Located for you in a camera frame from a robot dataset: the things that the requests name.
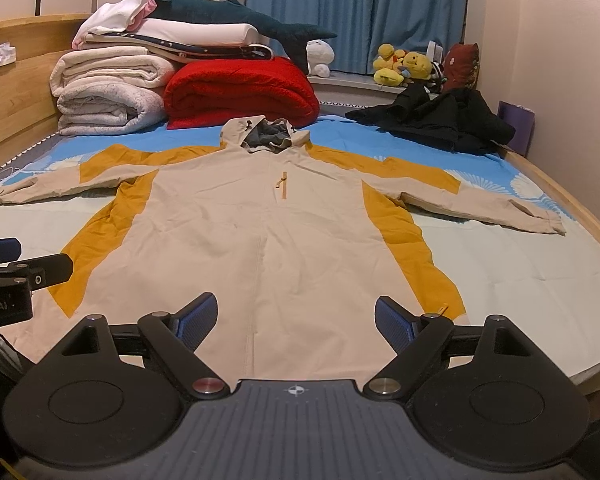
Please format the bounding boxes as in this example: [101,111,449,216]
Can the black clothes pile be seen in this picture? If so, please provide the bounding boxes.
[346,84,515,155]

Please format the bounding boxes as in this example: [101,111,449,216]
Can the red folded blanket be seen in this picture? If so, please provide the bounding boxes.
[162,56,320,129]

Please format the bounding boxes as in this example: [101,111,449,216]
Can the wooden bed frame rail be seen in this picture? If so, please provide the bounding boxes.
[498,145,600,244]

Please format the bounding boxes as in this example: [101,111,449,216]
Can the pink white garment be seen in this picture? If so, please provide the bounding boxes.
[71,0,157,50]

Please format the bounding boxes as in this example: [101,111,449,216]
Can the beige and mustard jacket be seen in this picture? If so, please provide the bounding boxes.
[0,117,565,383]

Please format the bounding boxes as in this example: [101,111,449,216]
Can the blue fan pattern bedsheet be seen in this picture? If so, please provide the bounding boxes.
[0,120,600,377]

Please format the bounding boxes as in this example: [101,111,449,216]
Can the purple bag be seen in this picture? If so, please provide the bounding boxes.
[498,101,535,157]

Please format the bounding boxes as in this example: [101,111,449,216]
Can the blue curtain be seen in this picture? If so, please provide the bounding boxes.
[246,0,467,74]

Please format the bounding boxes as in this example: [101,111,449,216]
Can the dark red cushion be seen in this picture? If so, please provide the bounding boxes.
[442,44,480,91]

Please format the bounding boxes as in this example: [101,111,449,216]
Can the blue shark plush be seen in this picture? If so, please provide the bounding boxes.
[149,0,337,75]

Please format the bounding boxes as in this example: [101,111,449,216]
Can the white folded quilt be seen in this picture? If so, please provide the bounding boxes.
[50,47,178,136]

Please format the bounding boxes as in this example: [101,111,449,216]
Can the yellow plush toys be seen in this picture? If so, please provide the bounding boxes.
[372,44,432,87]

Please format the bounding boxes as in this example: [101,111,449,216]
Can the white plush toy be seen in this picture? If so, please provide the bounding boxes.
[306,39,335,78]

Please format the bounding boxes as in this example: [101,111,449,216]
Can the wooden headboard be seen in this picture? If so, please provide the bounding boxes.
[0,13,86,167]

